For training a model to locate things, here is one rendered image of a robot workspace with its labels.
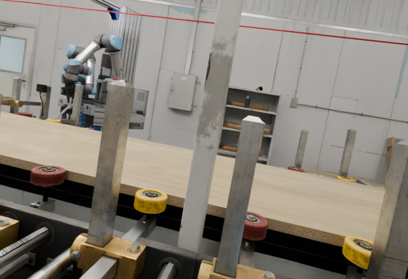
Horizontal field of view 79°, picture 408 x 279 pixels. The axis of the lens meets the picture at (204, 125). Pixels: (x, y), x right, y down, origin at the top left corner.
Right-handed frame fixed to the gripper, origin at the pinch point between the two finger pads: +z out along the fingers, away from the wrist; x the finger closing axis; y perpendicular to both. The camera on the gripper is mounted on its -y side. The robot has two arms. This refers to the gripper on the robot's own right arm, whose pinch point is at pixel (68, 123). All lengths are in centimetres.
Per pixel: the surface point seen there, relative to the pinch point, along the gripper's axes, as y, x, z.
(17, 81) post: -32.9, 19.4, -27.5
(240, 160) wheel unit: -142, -145, -24
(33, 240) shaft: -140, -106, 2
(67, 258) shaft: -142, -116, 1
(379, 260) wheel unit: -141, -169, -13
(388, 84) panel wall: 273, -361, -120
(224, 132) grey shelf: 248, -111, 4
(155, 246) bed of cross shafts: -135, -131, -1
